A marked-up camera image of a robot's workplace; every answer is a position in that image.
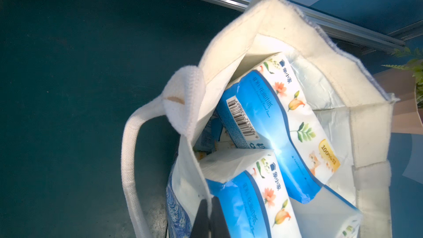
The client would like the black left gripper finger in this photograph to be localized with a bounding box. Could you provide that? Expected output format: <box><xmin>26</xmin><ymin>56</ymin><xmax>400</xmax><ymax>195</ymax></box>
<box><xmin>190</xmin><ymin>196</ymin><xmax>231</xmax><ymax>238</ymax></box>

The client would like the canvas bag starry night print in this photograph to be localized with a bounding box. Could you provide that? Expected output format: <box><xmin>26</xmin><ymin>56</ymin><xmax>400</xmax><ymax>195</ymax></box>
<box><xmin>121</xmin><ymin>15</ymin><xmax>396</xmax><ymax>238</ymax></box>

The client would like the pink ribbed plant pot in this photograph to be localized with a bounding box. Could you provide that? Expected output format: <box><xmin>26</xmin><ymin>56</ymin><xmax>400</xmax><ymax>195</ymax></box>
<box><xmin>374</xmin><ymin>69</ymin><xmax>423</xmax><ymax>135</ymax></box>

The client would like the artificial white flower plant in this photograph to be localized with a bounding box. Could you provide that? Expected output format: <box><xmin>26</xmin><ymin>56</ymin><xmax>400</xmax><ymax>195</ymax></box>
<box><xmin>382</xmin><ymin>47</ymin><xmax>423</xmax><ymax>109</ymax></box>

